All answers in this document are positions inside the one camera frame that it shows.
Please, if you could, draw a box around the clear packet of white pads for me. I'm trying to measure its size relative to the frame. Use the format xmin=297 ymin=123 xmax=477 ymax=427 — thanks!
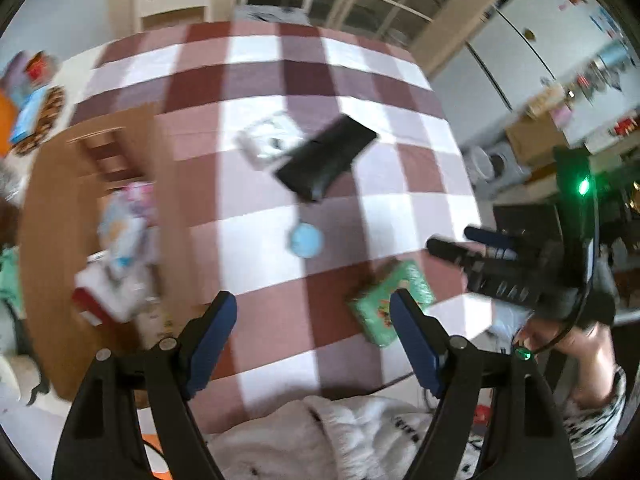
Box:
xmin=75 ymin=260 xmax=151 ymax=322

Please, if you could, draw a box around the glass panel door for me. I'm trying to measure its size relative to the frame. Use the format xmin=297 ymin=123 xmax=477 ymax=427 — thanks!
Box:
xmin=305 ymin=0 xmax=546 ymax=76

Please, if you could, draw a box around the blue pompom ball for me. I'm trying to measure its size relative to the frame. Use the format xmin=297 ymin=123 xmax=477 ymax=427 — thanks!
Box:
xmin=287 ymin=222 xmax=323 ymax=260

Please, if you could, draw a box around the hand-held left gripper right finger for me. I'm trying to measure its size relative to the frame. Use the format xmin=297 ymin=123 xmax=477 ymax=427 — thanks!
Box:
xmin=389 ymin=287 xmax=578 ymax=480

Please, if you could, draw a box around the white fleece clothing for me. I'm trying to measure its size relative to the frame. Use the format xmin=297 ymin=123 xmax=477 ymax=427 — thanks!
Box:
xmin=205 ymin=395 xmax=481 ymax=480

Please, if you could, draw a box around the green printed box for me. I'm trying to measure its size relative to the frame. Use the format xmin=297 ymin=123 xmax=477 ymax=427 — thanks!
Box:
xmin=348 ymin=259 xmax=436 ymax=348

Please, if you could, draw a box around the brown white checked tablecloth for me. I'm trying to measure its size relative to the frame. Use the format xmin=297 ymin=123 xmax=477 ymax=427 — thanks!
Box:
xmin=65 ymin=20 xmax=493 ymax=411

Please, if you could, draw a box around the person's right forearm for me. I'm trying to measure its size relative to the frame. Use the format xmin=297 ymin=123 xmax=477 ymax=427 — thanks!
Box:
xmin=560 ymin=352 xmax=628 ymax=478

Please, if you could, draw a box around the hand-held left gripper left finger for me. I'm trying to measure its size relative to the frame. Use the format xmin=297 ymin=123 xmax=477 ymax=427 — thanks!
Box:
xmin=50 ymin=290 xmax=238 ymax=480

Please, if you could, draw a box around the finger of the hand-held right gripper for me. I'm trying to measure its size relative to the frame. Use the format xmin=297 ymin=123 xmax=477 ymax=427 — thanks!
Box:
xmin=426 ymin=236 xmax=483 ymax=268
xmin=464 ymin=225 xmax=521 ymax=252

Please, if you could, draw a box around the grey plastic stool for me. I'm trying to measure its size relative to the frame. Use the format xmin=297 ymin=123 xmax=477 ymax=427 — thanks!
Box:
xmin=475 ymin=142 xmax=532 ymax=198

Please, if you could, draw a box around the small cardboard box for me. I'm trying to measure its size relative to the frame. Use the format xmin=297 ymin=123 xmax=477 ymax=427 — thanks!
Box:
xmin=505 ymin=110 xmax=571 ymax=167

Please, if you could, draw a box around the black cable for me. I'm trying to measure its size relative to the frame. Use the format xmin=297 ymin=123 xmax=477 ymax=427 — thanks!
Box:
xmin=510 ymin=195 xmax=602 ymax=357

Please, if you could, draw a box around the patterned seat cushion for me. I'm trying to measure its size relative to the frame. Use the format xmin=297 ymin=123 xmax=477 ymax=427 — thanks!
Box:
xmin=232 ymin=4 xmax=311 ymax=25

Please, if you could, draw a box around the white cabinet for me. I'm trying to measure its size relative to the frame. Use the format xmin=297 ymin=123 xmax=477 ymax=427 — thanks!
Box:
xmin=430 ymin=0 xmax=640 ymax=153

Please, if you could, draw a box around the purple cup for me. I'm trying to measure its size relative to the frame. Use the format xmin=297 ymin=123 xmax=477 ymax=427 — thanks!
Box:
xmin=0 ymin=50 xmax=31 ymax=92

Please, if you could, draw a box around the person's right hand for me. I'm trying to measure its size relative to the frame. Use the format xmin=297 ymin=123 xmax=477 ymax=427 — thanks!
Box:
xmin=512 ymin=317 xmax=618 ymax=361

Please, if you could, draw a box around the brown cardboard box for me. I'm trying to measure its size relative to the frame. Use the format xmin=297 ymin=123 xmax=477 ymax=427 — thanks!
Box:
xmin=17 ymin=105 xmax=173 ymax=401

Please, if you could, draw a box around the plate of brown snacks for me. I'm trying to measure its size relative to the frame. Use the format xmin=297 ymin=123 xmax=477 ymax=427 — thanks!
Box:
xmin=12 ymin=85 xmax=67 ymax=157

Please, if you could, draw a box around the orange box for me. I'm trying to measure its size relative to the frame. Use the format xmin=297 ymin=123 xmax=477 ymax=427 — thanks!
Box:
xmin=0 ymin=89 xmax=23 ymax=156

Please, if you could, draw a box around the blue white biscuit packet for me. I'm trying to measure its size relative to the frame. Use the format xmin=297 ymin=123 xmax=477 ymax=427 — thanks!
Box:
xmin=97 ymin=197 xmax=151 ymax=281

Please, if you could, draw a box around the black leather pouch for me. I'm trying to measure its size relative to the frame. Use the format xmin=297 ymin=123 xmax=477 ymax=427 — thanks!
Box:
xmin=275 ymin=115 xmax=378 ymax=203

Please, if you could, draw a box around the blue tissue box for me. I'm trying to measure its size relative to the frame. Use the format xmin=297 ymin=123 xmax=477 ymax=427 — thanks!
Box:
xmin=9 ymin=89 xmax=48 ymax=143

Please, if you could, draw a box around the purple cartoon snack bag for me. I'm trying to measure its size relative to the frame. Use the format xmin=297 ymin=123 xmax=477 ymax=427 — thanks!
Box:
xmin=115 ymin=182 xmax=157 ymax=221

